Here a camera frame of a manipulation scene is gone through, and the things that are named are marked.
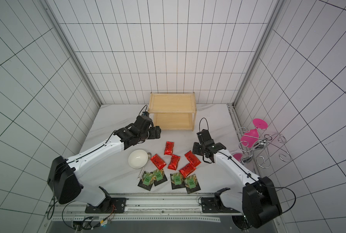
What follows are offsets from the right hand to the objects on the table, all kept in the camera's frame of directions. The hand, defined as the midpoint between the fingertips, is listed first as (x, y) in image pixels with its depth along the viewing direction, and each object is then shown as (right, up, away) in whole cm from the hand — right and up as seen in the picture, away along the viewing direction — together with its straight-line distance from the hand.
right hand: (191, 148), depth 87 cm
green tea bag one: (-27, -17, -6) cm, 32 cm away
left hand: (-23, +10, -4) cm, 26 cm away
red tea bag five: (-3, -12, -4) cm, 13 cm away
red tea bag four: (-21, -8, +1) cm, 22 cm away
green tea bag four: (-1, -18, -7) cm, 20 cm away
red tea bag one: (+1, -7, +1) cm, 7 cm away
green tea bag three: (-9, -17, -5) cm, 20 cm away
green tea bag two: (-19, -15, -4) cm, 25 cm away
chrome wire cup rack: (+29, +7, -21) cm, 37 cm away
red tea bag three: (-11, -8, 0) cm, 14 cm away
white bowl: (-33, -7, +1) cm, 34 cm away
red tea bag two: (-14, -1, +6) cm, 15 cm away
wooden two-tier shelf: (-11, +23, +1) cm, 25 cm away
